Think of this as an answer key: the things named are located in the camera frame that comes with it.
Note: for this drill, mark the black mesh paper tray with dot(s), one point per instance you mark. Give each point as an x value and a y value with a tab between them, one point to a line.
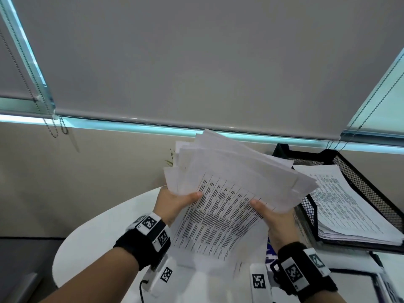
366	186

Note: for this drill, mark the black wristband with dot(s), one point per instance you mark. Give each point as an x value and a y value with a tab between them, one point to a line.
132	246
325	280

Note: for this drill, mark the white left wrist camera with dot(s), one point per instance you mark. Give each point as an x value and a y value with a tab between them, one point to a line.
165	274

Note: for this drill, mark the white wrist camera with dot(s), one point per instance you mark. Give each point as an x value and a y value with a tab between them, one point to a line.
258	282
165	274

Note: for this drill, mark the grey low cabinet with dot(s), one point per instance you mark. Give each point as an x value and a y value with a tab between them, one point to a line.
22	271

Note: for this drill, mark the potted green plant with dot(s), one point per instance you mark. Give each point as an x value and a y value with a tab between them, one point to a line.
172	159

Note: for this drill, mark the round purple sticker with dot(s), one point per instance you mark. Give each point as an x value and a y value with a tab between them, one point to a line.
270	252

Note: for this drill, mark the person's left hand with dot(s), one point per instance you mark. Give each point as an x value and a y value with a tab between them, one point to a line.
167	208

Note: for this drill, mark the printed paper bundle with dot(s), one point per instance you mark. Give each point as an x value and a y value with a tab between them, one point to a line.
363	239
363	236
347	261
227	186
341	201

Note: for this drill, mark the glass window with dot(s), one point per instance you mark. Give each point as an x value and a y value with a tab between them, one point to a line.
126	127

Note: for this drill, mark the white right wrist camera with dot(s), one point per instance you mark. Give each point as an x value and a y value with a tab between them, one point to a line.
258	282

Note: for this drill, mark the black marker pen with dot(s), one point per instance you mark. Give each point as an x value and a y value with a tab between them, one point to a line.
391	287

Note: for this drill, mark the person's right hand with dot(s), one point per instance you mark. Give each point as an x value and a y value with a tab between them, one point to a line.
282	228

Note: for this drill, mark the black right wristband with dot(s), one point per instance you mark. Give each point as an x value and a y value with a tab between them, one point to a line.
325	280

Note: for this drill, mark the person's right forearm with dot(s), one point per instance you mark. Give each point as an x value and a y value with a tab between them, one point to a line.
322	296

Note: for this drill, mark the wide grey roller blind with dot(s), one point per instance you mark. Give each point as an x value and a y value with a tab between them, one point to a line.
205	59

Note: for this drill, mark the black left wristband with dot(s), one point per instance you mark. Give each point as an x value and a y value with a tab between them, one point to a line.
132	246

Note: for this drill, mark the person's left forearm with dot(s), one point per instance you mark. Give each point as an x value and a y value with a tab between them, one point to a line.
94	277

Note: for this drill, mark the white table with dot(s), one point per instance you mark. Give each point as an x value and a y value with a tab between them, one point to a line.
94	236

